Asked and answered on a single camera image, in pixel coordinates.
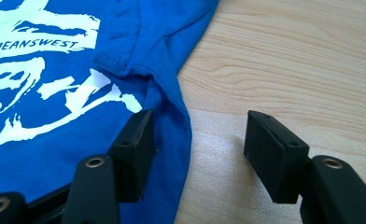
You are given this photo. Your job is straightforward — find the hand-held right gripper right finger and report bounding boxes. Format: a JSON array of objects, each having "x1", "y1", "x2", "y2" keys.
[{"x1": 244, "y1": 110, "x2": 310, "y2": 204}]

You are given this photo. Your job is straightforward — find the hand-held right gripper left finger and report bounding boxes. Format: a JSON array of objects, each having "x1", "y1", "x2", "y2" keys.
[{"x1": 110, "y1": 108, "x2": 157, "y2": 203}]

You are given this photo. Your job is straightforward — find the blue printed t-shirt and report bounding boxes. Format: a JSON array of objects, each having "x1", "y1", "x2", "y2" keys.
[{"x1": 0, "y1": 0, "x2": 221, "y2": 224}]

